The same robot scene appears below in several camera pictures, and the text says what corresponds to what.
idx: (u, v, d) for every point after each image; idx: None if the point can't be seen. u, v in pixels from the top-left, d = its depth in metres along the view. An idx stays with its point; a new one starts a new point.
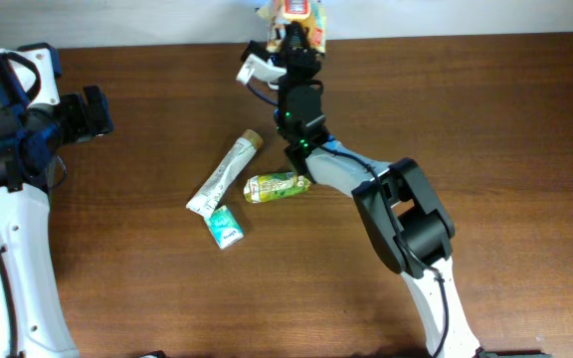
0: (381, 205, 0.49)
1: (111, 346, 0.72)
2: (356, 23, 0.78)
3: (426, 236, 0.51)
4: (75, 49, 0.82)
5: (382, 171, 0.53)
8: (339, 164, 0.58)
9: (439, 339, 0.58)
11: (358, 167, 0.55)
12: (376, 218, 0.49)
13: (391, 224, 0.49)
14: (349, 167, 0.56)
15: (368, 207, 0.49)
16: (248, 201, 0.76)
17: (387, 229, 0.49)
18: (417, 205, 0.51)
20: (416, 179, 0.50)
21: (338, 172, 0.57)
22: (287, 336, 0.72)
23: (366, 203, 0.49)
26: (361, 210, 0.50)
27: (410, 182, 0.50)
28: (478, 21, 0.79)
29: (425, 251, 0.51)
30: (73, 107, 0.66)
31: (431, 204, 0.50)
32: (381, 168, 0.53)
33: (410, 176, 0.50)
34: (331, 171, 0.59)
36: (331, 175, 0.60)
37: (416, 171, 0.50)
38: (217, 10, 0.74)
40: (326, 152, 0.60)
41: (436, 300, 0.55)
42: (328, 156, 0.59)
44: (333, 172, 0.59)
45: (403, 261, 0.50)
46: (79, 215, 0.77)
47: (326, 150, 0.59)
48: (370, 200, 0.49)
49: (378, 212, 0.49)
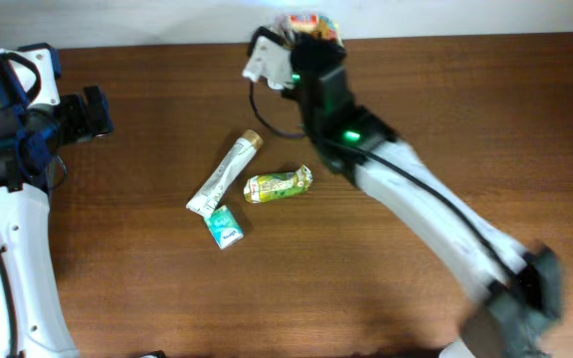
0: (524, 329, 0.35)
1: (111, 346, 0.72)
2: (355, 23, 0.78)
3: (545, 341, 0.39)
4: (75, 49, 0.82)
5: (512, 262, 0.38)
8: (430, 208, 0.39)
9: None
11: (469, 231, 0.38)
12: (512, 348, 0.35)
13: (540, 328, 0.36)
14: (463, 240, 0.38)
15: (504, 320, 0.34)
16: (248, 202, 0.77)
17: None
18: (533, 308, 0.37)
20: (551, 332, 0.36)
21: (432, 239, 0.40)
22: (287, 336, 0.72)
23: (502, 315, 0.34)
26: (496, 328, 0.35)
27: (551, 308, 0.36)
28: (477, 21, 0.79)
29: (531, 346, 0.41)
30: (73, 108, 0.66)
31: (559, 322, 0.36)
32: (508, 257, 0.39)
33: (551, 278, 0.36)
34: (400, 204, 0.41)
36: (393, 203, 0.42)
37: (557, 274, 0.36)
38: (217, 10, 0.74)
40: (395, 172, 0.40)
41: None
42: (406, 183, 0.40)
44: (415, 217, 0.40)
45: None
46: (79, 215, 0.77)
47: (402, 173, 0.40)
48: (512, 311, 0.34)
49: (519, 328, 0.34)
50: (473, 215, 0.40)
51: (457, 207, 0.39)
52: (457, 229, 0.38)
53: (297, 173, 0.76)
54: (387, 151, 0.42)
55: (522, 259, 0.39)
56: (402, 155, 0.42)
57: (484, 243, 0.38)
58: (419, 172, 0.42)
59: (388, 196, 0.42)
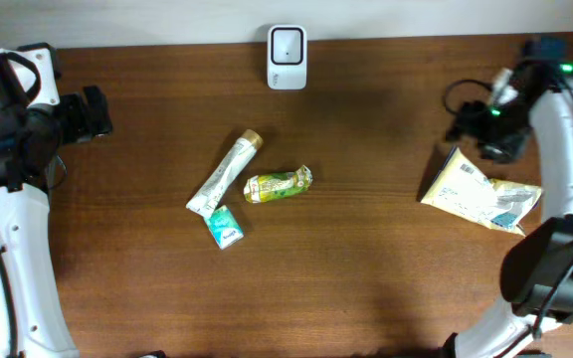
0: (566, 251, 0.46)
1: (113, 346, 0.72)
2: (355, 22, 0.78)
3: None
4: (74, 49, 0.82)
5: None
8: None
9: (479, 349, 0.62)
11: None
12: (548, 253, 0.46)
13: (553, 268, 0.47)
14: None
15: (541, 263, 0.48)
16: (248, 201, 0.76)
17: (545, 268, 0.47)
18: None
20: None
21: (567, 166, 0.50)
22: (287, 336, 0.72)
23: (556, 237, 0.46)
26: (546, 233, 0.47)
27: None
28: (478, 21, 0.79)
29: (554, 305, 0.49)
30: (73, 107, 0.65)
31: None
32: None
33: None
34: (557, 138, 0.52)
36: (546, 137, 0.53)
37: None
38: (217, 10, 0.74)
40: (572, 110, 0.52)
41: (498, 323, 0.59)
42: None
44: (557, 144, 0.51)
45: (528, 289, 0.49)
46: (80, 216, 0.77)
47: None
48: (564, 239, 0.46)
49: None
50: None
51: None
52: None
53: (297, 173, 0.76)
54: None
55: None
56: None
57: None
58: None
59: (549, 127, 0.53)
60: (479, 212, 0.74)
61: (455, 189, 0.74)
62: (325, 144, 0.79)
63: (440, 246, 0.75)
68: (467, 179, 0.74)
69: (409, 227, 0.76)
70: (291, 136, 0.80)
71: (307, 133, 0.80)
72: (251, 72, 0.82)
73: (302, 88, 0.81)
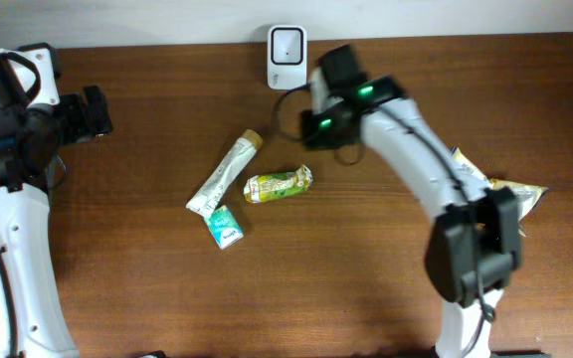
0: (463, 237, 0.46)
1: (112, 346, 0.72)
2: (355, 22, 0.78)
3: (495, 266, 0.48)
4: (74, 49, 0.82)
5: (475, 193, 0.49)
8: (413, 149, 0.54)
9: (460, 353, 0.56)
11: (442, 170, 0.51)
12: (455, 248, 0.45)
13: (465, 258, 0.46)
14: (432, 171, 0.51)
15: (455, 248, 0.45)
16: (248, 201, 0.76)
17: (461, 262, 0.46)
18: (497, 240, 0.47)
20: (511, 216, 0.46)
21: (417, 164, 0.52)
22: (287, 336, 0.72)
23: (452, 233, 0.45)
26: (439, 234, 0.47)
27: (503, 216, 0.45)
28: (477, 21, 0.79)
29: (484, 283, 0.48)
30: (73, 107, 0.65)
31: (511, 243, 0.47)
32: (473, 191, 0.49)
33: (506, 207, 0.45)
34: (395, 146, 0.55)
36: (389, 149, 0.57)
37: (512, 206, 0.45)
38: (217, 10, 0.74)
40: (392, 123, 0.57)
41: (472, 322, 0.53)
42: (398, 129, 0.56)
44: (398, 150, 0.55)
45: (462, 287, 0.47)
46: (79, 216, 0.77)
47: (397, 124, 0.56)
48: (457, 231, 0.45)
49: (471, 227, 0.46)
50: (453, 164, 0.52)
51: (437, 147, 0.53)
52: (433, 166, 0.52)
53: (297, 173, 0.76)
54: (394, 107, 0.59)
55: (483, 191, 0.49)
56: (409, 111, 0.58)
57: (451, 175, 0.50)
58: (436, 140, 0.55)
59: (385, 142, 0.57)
60: None
61: None
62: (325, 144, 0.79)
63: None
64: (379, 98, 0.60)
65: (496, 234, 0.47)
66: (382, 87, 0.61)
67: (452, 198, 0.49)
68: None
69: (409, 227, 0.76)
70: (291, 136, 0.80)
71: None
72: (251, 72, 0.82)
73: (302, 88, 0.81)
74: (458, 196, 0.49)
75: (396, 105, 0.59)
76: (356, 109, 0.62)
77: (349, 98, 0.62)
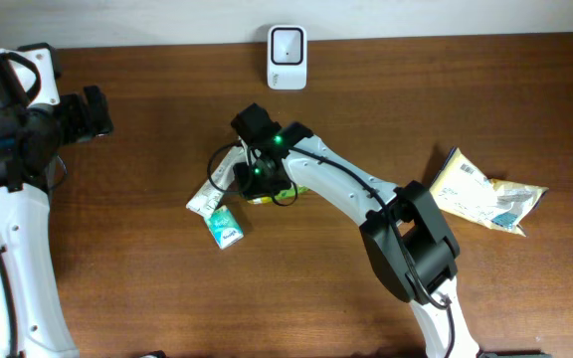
0: (394, 240, 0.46)
1: (112, 346, 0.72)
2: (355, 22, 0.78)
3: (433, 258, 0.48)
4: (75, 48, 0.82)
5: (388, 196, 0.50)
8: (328, 175, 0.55)
9: (443, 355, 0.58)
11: (356, 184, 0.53)
12: (388, 252, 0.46)
13: (403, 258, 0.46)
14: (349, 187, 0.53)
15: (384, 246, 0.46)
16: (248, 201, 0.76)
17: (400, 264, 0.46)
18: (426, 232, 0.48)
20: (429, 208, 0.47)
21: (335, 186, 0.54)
22: (287, 336, 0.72)
23: (379, 239, 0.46)
26: (370, 244, 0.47)
27: (421, 210, 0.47)
28: (478, 21, 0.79)
29: (430, 275, 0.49)
30: (73, 107, 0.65)
31: (440, 231, 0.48)
32: (386, 194, 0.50)
33: (420, 201, 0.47)
34: (317, 180, 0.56)
36: (312, 182, 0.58)
37: (425, 198, 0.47)
38: (217, 10, 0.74)
40: (308, 158, 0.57)
41: (442, 319, 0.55)
42: (313, 162, 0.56)
44: (320, 181, 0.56)
45: (409, 286, 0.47)
46: (79, 216, 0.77)
47: (310, 156, 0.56)
48: (382, 237, 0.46)
49: (394, 235, 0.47)
50: (366, 175, 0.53)
51: (343, 166, 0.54)
52: (346, 184, 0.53)
53: None
54: (304, 145, 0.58)
55: (395, 192, 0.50)
56: (317, 143, 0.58)
57: (364, 186, 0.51)
58: (341, 159, 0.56)
59: (309, 178, 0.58)
60: (479, 211, 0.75)
61: (455, 189, 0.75)
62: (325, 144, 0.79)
63: None
64: (290, 141, 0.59)
65: (423, 227, 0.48)
66: (290, 132, 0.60)
67: (368, 206, 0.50)
68: (466, 179, 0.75)
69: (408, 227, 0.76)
70: None
71: None
72: (251, 72, 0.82)
73: (302, 88, 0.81)
74: (375, 203, 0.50)
75: (305, 144, 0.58)
76: (276, 159, 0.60)
77: (269, 150, 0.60)
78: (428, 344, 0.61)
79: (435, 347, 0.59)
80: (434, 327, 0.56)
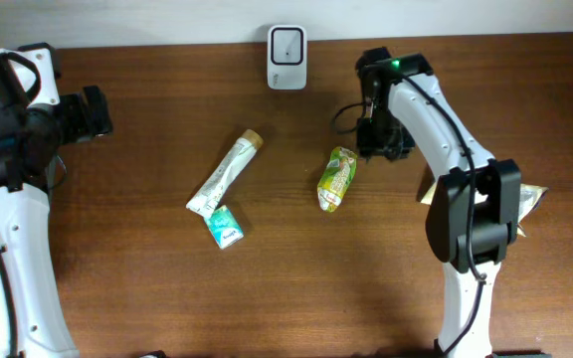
0: (464, 200, 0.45)
1: (112, 346, 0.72)
2: (354, 22, 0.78)
3: (488, 235, 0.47)
4: (74, 48, 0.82)
5: (479, 161, 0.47)
8: (432, 117, 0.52)
9: (454, 334, 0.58)
11: (455, 137, 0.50)
12: (453, 208, 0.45)
13: (464, 220, 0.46)
14: (445, 136, 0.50)
15: (452, 199, 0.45)
16: (331, 210, 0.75)
17: (458, 223, 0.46)
18: (494, 211, 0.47)
20: (511, 188, 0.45)
21: (431, 128, 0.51)
22: (287, 336, 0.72)
23: (451, 193, 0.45)
26: (440, 193, 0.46)
27: (503, 188, 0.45)
28: (478, 20, 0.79)
29: (477, 251, 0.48)
30: (73, 107, 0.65)
31: (508, 215, 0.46)
32: (478, 160, 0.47)
33: (509, 178, 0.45)
34: (416, 115, 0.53)
36: (408, 118, 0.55)
37: (514, 178, 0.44)
38: (217, 10, 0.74)
40: (418, 93, 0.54)
41: (469, 298, 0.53)
42: (421, 99, 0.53)
44: (418, 118, 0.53)
45: (456, 249, 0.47)
46: (79, 216, 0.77)
47: (421, 92, 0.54)
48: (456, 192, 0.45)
49: (466, 196, 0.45)
50: (468, 135, 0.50)
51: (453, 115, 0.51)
52: (446, 133, 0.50)
53: (342, 156, 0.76)
54: (420, 81, 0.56)
55: (488, 162, 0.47)
56: (433, 85, 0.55)
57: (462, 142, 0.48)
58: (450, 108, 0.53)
59: (408, 112, 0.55)
60: None
61: None
62: (324, 144, 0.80)
63: None
64: (408, 72, 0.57)
65: (493, 205, 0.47)
66: (411, 62, 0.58)
67: (457, 163, 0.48)
68: None
69: (408, 228, 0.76)
70: (291, 137, 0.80)
71: (307, 133, 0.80)
72: (251, 72, 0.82)
73: (302, 88, 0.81)
74: (465, 162, 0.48)
75: (421, 80, 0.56)
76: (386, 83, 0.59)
77: (381, 71, 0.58)
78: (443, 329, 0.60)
79: (449, 327, 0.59)
80: (458, 302, 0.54)
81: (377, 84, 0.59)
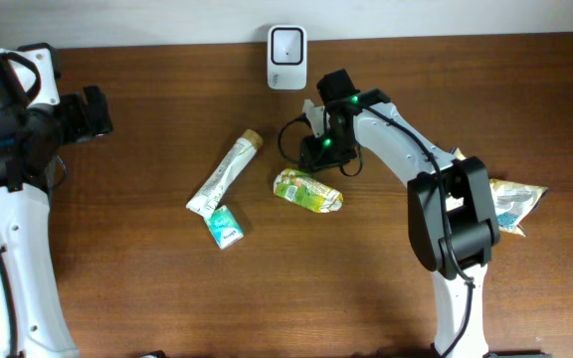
0: (437, 203, 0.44)
1: (111, 346, 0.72)
2: (355, 22, 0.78)
3: (472, 237, 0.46)
4: (75, 48, 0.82)
5: (444, 164, 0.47)
8: (394, 137, 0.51)
9: (450, 337, 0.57)
11: (416, 146, 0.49)
12: (428, 213, 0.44)
13: (442, 225, 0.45)
14: (408, 148, 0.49)
15: (424, 203, 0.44)
16: (340, 199, 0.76)
17: (436, 229, 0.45)
18: (471, 210, 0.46)
20: (480, 185, 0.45)
21: (395, 148, 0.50)
22: (287, 336, 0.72)
23: (423, 197, 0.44)
26: (412, 200, 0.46)
27: (473, 184, 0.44)
28: (478, 21, 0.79)
29: (463, 255, 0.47)
30: (73, 107, 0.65)
31: (483, 213, 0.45)
32: (442, 162, 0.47)
33: (477, 176, 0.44)
34: (379, 140, 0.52)
36: (373, 142, 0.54)
37: (480, 173, 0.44)
38: (217, 10, 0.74)
40: (378, 118, 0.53)
41: (460, 302, 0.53)
42: (381, 123, 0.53)
44: (382, 141, 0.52)
45: (440, 256, 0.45)
46: (79, 216, 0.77)
47: (380, 116, 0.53)
48: (427, 196, 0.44)
49: (438, 200, 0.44)
50: (429, 144, 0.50)
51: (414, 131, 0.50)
52: (409, 147, 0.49)
53: (285, 183, 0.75)
54: (379, 107, 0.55)
55: (453, 162, 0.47)
56: (391, 107, 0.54)
57: (423, 149, 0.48)
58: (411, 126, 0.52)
59: (372, 138, 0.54)
60: None
61: None
62: None
63: None
64: (368, 103, 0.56)
65: (470, 205, 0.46)
66: (371, 94, 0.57)
67: (421, 169, 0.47)
68: None
69: (408, 228, 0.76)
70: (290, 137, 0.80)
71: (307, 133, 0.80)
72: (251, 72, 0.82)
73: (302, 88, 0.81)
74: (428, 167, 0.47)
75: (379, 105, 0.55)
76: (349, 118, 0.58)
77: (343, 105, 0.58)
78: (438, 331, 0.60)
79: (444, 331, 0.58)
80: (450, 307, 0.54)
81: (341, 120, 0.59)
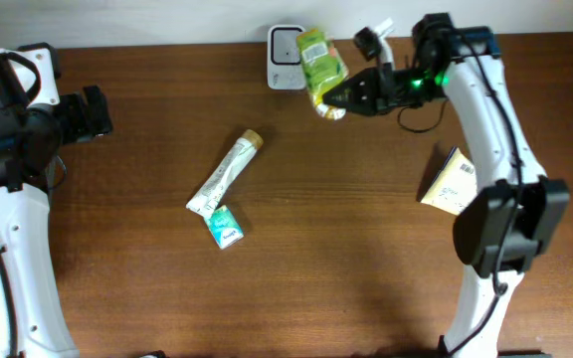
0: (503, 214, 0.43)
1: (111, 346, 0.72)
2: (354, 22, 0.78)
3: (521, 250, 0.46)
4: (74, 48, 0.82)
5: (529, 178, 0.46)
8: (490, 114, 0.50)
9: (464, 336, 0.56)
11: (507, 142, 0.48)
12: (490, 221, 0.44)
13: (499, 233, 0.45)
14: (499, 137, 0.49)
15: (492, 213, 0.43)
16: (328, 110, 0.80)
17: (492, 235, 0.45)
18: (531, 226, 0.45)
20: (556, 209, 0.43)
21: (485, 123, 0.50)
22: (287, 336, 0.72)
23: (492, 206, 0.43)
26: (480, 202, 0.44)
27: (548, 208, 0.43)
28: (478, 20, 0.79)
29: (506, 258, 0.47)
30: (73, 107, 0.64)
31: (544, 232, 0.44)
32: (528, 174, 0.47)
33: (556, 202, 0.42)
34: (473, 109, 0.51)
36: (461, 107, 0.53)
37: (562, 202, 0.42)
38: (216, 10, 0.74)
40: (479, 83, 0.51)
41: (484, 302, 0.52)
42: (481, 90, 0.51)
44: (474, 110, 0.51)
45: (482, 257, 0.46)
46: (79, 215, 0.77)
47: (485, 85, 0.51)
48: (498, 205, 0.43)
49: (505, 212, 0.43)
50: (522, 142, 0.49)
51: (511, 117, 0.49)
52: (499, 137, 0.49)
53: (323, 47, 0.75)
54: (488, 68, 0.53)
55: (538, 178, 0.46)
56: (497, 78, 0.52)
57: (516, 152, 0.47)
58: (510, 105, 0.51)
59: (461, 103, 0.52)
60: None
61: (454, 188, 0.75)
62: (325, 144, 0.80)
63: (441, 246, 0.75)
64: (475, 49, 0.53)
65: (532, 222, 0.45)
66: (479, 36, 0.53)
67: (507, 174, 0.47)
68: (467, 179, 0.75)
69: (408, 228, 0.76)
70: (290, 137, 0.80)
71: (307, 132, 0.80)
72: (251, 72, 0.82)
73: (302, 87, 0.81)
74: (513, 174, 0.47)
75: (489, 69, 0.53)
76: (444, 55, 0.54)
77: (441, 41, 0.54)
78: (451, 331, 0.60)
79: (456, 328, 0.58)
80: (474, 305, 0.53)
81: (434, 56, 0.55)
